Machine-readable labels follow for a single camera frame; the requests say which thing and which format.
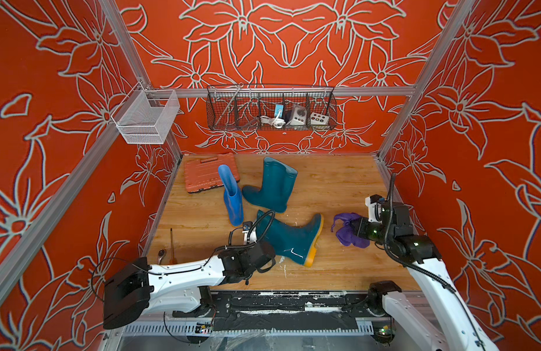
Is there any blue white small box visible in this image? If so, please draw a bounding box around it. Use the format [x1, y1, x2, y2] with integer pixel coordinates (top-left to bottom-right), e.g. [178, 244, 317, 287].
[274, 104, 285, 118]

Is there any orange plastic tool case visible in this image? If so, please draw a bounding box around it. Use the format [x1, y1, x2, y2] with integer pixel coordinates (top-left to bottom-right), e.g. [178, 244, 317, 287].
[184, 153, 241, 193]

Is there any teal boot with yellow sole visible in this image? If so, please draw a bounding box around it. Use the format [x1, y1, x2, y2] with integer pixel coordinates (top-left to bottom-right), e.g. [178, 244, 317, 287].
[242, 157, 298, 214]

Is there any white mesh wall basket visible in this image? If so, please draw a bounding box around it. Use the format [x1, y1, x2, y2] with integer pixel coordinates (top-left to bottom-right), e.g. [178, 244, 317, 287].
[111, 91, 181, 145]

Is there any bright blue rubber boot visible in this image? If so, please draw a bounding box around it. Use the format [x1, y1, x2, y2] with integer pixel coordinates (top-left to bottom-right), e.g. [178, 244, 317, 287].
[218, 165, 244, 227]

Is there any purple cloth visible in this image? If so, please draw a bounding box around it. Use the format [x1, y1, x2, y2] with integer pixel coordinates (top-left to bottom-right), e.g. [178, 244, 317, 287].
[330, 213, 370, 249]

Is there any white grey device in basket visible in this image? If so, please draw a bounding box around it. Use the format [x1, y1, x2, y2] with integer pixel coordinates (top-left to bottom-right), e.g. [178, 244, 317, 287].
[287, 105, 307, 127]

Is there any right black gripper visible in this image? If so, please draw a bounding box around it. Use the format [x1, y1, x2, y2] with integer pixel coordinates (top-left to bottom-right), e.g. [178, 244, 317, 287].
[347, 216, 393, 248]

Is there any white cube with dots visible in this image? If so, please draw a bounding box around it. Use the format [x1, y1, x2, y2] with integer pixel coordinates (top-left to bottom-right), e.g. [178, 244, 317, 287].
[309, 113, 330, 130]

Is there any black wire wall basket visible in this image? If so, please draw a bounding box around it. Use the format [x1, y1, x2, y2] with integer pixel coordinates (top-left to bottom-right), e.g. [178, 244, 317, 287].
[206, 83, 338, 132]

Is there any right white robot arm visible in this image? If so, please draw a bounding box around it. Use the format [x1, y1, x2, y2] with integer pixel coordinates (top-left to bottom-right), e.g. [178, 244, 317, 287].
[349, 195, 497, 350]

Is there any metal wrench on floor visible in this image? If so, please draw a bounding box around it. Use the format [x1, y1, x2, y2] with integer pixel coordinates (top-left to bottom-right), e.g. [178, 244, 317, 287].
[157, 250, 167, 265]

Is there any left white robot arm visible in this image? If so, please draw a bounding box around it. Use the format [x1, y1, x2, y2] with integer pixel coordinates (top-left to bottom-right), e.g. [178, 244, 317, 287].
[103, 238, 276, 330]

